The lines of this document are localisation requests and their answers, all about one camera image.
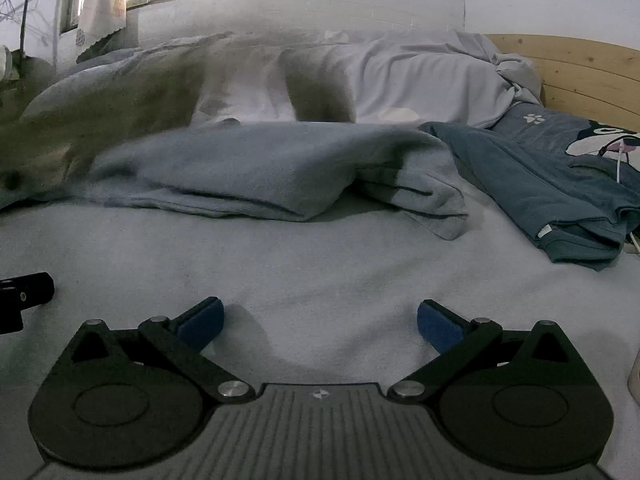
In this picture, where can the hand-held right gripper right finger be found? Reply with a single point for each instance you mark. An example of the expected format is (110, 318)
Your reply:
(437, 327)

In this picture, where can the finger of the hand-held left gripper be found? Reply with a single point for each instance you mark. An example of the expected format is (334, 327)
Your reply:
(27, 290)

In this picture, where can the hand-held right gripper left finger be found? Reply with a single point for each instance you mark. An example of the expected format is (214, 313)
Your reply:
(202, 327)

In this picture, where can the grey sweatshirt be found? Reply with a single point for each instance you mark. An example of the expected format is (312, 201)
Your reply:
(250, 170)

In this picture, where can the metal clothes rack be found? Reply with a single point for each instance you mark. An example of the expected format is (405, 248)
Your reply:
(26, 10)

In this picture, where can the light blue bed sheet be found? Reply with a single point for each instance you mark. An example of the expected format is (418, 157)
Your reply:
(320, 270)

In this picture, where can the teal blue shirt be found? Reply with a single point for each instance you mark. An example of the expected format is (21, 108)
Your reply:
(525, 185)

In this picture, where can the beige garment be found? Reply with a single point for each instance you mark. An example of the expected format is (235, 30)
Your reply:
(100, 105)

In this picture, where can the blue cartoon print pillow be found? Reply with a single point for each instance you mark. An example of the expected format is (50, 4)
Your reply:
(545, 125)

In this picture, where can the light blue printed duvet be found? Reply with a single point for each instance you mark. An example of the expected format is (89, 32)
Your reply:
(400, 75)

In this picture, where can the wooden headboard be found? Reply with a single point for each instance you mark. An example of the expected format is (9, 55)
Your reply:
(590, 75)

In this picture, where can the beige curtain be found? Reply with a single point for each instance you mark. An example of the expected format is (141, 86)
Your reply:
(102, 0)

